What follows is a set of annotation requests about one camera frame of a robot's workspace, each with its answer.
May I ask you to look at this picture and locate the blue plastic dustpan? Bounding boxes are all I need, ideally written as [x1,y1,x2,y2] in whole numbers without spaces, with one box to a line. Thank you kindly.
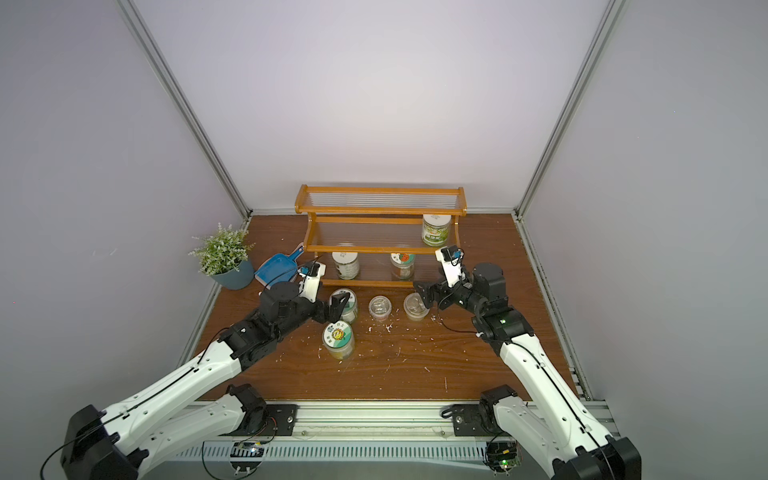
[254,243,304,288]

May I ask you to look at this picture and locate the sunflower label seed jar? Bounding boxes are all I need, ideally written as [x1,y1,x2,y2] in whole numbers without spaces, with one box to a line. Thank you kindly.
[322,320,355,361]

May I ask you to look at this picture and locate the small clear tub brown contents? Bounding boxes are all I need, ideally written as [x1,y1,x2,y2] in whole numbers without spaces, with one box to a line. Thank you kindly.
[403,292,430,321]

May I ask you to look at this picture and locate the teal plant pot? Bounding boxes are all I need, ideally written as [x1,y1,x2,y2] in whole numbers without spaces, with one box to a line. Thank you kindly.
[211,259,255,290]

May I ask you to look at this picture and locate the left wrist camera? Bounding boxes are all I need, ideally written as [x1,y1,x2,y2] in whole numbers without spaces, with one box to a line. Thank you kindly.
[298,260,326,303]

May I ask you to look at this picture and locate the mimosa leaf label seed jar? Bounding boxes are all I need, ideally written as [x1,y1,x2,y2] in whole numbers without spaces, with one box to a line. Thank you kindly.
[332,288,358,324]

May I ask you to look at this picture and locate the right corner aluminium profile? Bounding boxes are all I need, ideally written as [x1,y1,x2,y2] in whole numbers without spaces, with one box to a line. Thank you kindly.
[515,0,627,220]

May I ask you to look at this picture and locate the white lid jar bottom shelf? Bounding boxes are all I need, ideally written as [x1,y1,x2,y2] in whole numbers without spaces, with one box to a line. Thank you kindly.
[331,244,360,280]

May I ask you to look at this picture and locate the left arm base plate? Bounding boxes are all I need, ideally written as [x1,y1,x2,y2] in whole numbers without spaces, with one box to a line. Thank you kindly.
[228,403,298,437]

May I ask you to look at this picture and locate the left corner aluminium profile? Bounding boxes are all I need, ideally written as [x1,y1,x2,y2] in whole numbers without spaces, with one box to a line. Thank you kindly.
[115,0,253,219]

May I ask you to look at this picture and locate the white lid green label jar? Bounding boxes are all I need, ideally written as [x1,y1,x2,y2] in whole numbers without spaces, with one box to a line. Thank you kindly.
[422,214,452,247]

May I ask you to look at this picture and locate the right controller board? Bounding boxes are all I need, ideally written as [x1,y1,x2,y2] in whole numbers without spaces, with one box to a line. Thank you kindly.
[484,441,521,474]

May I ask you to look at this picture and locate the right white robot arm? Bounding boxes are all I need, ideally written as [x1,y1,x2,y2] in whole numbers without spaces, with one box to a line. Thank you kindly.
[414,261,642,479]

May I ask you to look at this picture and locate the tomato label seed jar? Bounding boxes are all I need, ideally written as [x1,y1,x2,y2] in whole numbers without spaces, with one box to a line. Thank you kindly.
[390,252,416,281]

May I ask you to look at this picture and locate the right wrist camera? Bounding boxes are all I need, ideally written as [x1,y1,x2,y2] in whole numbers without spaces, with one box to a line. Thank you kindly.
[435,245,466,288]

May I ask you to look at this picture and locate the aluminium front rail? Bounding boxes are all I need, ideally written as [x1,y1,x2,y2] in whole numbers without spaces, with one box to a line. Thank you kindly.
[173,400,503,469]

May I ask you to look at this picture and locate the wooden three-tier shelf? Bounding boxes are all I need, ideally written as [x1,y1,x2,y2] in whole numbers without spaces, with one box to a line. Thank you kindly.
[295,185,467,288]

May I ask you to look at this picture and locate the left controller board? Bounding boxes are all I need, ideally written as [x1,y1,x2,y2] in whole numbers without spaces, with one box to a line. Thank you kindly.
[229,442,266,479]

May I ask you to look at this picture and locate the artificial green plant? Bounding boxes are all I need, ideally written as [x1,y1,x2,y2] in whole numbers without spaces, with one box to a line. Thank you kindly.
[188,224,253,277]

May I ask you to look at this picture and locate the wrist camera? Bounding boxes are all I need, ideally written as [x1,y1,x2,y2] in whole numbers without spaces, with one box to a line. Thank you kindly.
[298,260,326,303]
[435,245,466,288]

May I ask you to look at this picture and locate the small clear tub red contents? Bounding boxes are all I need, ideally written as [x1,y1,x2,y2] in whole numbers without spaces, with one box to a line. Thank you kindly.
[368,295,392,322]

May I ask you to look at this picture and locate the corner aluminium profile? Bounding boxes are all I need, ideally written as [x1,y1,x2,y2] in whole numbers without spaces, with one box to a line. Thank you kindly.
[115,0,253,219]
[515,0,627,220]

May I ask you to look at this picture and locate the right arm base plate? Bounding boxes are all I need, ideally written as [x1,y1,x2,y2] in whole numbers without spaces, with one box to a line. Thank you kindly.
[440,403,504,437]

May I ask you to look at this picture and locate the controller board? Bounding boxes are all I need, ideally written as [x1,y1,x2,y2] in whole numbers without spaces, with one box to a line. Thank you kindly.
[229,442,266,479]
[484,441,521,474]

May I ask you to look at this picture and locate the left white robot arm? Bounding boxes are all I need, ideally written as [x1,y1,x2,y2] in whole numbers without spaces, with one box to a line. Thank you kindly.
[60,282,350,479]

